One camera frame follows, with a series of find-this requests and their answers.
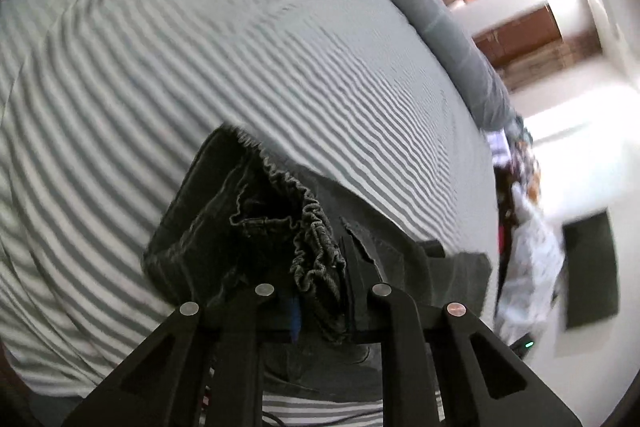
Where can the pile of colourful clothes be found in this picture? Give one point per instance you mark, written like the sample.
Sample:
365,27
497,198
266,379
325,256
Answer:
515,167

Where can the dark floor mat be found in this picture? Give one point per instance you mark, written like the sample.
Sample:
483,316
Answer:
592,267

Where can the grey white striped bed sheet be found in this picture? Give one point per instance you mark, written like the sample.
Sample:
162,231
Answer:
200,57

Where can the grey duvet with white lines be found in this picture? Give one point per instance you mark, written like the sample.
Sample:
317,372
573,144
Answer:
430,7

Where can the dark grey denim pants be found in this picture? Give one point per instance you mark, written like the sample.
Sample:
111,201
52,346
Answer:
225,217

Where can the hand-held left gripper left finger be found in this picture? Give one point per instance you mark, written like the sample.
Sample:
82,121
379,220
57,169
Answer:
295,317

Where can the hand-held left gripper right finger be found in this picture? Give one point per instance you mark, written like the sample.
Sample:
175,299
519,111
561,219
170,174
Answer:
362,317

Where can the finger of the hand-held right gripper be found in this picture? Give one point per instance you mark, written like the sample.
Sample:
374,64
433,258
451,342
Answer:
432,249

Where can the brown wooden cabinet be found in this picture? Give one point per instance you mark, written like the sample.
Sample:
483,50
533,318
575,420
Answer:
520,32

